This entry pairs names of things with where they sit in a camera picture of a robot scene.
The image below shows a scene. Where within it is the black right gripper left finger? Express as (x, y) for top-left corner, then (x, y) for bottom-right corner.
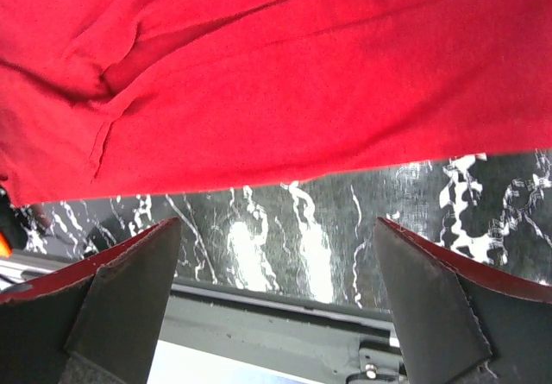
(64, 218), (181, 383)

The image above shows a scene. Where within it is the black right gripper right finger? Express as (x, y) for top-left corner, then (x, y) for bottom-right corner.
(373, 218), (492, 383)

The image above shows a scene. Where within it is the dark red polo shirt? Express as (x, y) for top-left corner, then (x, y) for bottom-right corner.
(1, 0), (551, 206)

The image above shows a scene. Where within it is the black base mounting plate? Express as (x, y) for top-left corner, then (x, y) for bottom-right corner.
(1, 255), (406, 383)

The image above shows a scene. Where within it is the folded orange t shirt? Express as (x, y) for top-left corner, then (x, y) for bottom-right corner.
(0, 233), (13, 258)

